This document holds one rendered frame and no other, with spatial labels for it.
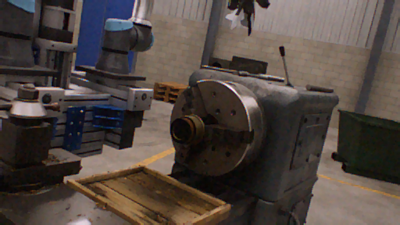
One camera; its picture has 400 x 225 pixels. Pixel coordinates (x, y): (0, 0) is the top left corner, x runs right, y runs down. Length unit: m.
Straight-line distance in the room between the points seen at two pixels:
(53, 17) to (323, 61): 10.13
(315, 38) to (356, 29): 1.13
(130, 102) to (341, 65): 9.98
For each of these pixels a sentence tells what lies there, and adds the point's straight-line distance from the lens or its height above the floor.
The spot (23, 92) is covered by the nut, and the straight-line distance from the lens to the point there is 0.78.
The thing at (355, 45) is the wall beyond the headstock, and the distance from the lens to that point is 11.24.
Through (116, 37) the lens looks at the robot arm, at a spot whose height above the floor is 1.31.
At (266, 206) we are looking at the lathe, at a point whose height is 0.85.
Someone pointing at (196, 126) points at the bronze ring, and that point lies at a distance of 1.03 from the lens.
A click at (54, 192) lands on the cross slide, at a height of 0.97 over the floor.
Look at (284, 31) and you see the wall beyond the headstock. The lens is 11.37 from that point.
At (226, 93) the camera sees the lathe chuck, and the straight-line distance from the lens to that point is 1.11.
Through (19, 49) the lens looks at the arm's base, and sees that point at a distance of 1.25.
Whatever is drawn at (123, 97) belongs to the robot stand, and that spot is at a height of 1.07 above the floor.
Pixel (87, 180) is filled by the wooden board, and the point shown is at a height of 0.90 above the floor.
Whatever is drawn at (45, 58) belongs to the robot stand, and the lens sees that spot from 1.47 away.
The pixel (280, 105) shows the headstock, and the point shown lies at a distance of 1.19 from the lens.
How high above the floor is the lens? 1.30
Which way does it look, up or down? 9 degrees down
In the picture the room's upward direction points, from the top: 11 degrees clockwise
